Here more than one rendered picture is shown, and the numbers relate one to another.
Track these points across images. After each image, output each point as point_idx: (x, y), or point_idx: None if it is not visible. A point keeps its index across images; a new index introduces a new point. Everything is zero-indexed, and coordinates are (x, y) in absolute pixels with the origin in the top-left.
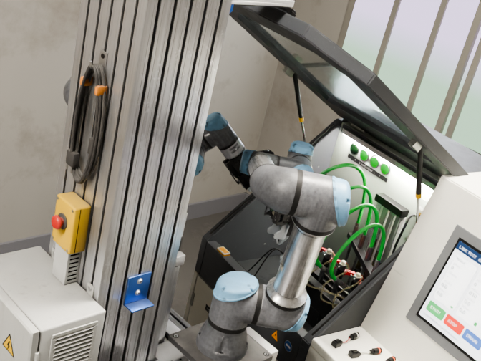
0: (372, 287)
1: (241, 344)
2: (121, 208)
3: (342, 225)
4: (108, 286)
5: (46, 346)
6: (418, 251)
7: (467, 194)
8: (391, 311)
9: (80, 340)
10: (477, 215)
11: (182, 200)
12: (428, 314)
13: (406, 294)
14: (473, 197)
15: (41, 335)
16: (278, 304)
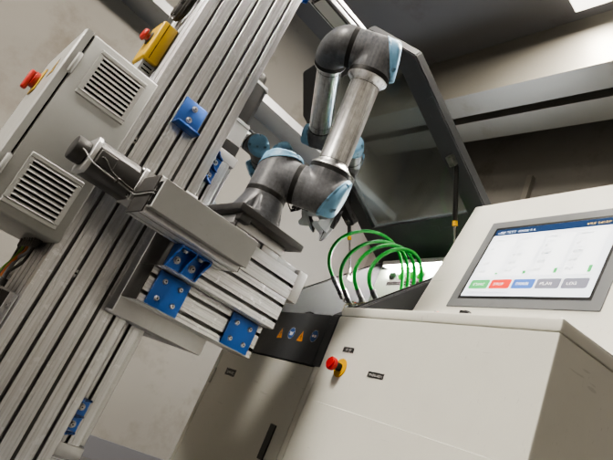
0: (410, 291)
1: (274, 210)
2: (204, 22)
3: (393, 67)
4: (167, 85)
5: (92, 57)
6: (457, 257)
7: (501, 203)
8: (430, 309)
9: (123, 88)
10: (512, 210)
11: (253, 72)
12: (471, 290)
13: (446, 289)
14: (506, 203)
15: (93, 39)
16: (322, 161)
